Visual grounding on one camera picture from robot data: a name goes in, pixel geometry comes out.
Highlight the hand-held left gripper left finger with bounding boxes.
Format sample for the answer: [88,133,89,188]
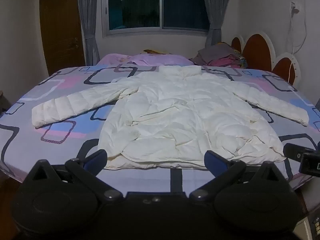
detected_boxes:
[26,149,124,204]

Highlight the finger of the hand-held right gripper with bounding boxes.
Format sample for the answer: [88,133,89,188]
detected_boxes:
[283,142,304,161]

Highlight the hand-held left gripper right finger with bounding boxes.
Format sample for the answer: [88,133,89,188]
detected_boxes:
[189,150,288,203]

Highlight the white puffer jacket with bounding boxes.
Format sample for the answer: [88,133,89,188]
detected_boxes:
[32,65,309,170]

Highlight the pile of folded clothes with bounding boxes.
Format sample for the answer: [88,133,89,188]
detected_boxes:
[191,42,248,69]

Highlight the grey device with buttons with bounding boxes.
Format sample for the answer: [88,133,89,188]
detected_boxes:
[295,214,320,240]

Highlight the patterned bed sheet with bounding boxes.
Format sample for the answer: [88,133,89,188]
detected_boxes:
[0,64,320,193]

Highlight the red and white headboard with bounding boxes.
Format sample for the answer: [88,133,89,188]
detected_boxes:
[231,32,300,85]

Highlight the pink pillow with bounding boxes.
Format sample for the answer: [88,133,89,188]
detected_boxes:
[96,53,194,67]

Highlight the yellow soft toy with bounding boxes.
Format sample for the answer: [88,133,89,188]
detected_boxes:
[143,49,173,55]

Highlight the wooden door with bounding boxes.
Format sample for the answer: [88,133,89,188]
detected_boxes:
[39,0,86,76]

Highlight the grey curtain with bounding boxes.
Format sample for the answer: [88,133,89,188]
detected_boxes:
[201,0,233,49]
[76,0,101,67]

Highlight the sliding glass window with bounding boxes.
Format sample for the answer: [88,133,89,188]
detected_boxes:
[101,0,211,38]

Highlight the white charger cable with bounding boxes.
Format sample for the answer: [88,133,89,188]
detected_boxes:
[285,1,308,83]

